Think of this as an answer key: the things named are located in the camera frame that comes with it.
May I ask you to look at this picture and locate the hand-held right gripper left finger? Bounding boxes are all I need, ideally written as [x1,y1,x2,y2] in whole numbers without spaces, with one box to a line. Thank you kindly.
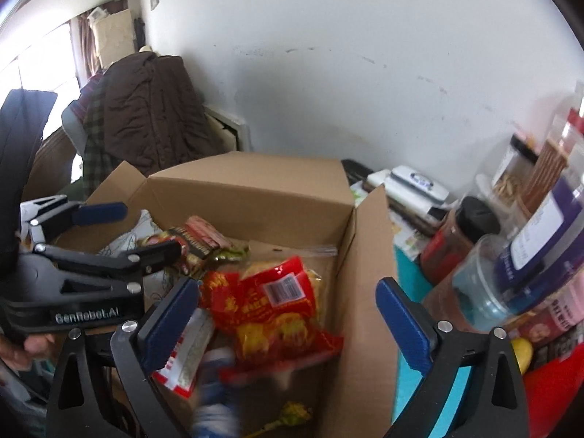
[46,277,201,438]

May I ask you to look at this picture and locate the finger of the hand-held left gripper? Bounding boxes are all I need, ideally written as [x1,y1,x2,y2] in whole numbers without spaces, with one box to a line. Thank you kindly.
[34,239,183,295]
[20,195,128,242]

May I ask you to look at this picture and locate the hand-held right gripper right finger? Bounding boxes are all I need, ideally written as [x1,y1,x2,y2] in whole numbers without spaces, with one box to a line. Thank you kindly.
[375,276,530,438]

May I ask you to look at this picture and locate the white and red packet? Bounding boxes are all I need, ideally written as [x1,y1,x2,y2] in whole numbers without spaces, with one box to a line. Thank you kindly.
[151,308,216,397]

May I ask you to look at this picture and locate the dark red noodle packet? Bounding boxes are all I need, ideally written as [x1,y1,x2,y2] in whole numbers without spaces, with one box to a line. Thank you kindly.
[141,215,251,279]

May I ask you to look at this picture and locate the red snack bag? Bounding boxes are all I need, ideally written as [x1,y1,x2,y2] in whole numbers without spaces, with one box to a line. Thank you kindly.
[201,243,344,372]

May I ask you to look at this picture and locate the blue blueberry print tube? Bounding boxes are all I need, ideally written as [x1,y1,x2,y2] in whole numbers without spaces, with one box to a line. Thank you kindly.
[192,347,242,438]

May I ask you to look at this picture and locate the brown cardboard box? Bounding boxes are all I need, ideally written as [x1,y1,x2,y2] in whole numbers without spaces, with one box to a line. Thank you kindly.
[55,150,397,438]

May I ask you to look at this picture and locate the yellow candy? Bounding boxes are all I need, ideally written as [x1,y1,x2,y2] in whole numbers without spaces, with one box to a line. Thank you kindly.
[249,401,313,436]

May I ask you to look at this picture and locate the clear container of snacks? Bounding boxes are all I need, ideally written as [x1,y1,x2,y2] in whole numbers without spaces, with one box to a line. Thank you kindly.
[474,137,539,206]

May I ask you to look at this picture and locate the person's left hand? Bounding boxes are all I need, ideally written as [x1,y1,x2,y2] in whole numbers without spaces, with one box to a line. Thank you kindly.
[20,332,58,357]

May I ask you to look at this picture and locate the white patterned bag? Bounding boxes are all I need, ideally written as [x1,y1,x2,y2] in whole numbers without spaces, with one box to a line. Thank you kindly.
[98,210,158,256]

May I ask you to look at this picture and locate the teal bubble mat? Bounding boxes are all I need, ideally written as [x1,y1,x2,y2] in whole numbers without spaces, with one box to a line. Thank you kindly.
[392,242,470,438]

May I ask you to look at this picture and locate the green plaid cloth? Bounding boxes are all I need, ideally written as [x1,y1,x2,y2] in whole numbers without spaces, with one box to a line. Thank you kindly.
[82,73,115,192]

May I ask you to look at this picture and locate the clear plastic jar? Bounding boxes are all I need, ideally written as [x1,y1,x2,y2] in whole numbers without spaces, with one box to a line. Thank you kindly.
[449,235,521,329]

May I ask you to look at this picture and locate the window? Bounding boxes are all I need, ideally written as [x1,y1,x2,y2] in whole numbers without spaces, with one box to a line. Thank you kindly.
[0,23,83,115]

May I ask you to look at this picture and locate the black lidded brown jar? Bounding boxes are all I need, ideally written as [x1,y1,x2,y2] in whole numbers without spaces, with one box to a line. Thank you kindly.
[420,196,503,284]

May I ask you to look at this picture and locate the brown quilted jacket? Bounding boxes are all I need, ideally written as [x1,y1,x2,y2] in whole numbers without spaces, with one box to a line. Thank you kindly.
[98,51,226,176]

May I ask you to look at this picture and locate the yellow green fruit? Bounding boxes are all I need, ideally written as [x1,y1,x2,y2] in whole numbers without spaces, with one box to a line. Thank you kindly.
[511,338,534,373]

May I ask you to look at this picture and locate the brown curtain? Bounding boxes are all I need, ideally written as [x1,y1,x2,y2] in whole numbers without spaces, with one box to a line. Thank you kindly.
[68,14,99,87]

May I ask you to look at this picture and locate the white electronic device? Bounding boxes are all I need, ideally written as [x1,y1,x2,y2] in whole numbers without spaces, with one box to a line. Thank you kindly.
[392,165,450,201]

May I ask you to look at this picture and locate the cream board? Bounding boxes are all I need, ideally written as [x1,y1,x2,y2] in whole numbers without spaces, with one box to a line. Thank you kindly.
[91,9,135,71]

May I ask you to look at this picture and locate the purple labelled jar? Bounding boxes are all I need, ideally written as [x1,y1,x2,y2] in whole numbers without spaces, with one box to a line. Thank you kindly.
[497,178,584,315]

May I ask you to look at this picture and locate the red plastic container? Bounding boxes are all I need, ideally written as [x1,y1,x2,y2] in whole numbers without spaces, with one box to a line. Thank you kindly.
[522,356,584,438]

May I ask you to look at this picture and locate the container of wooden sticks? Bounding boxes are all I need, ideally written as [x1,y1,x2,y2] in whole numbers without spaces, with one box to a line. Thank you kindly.
[515,137,571,220]

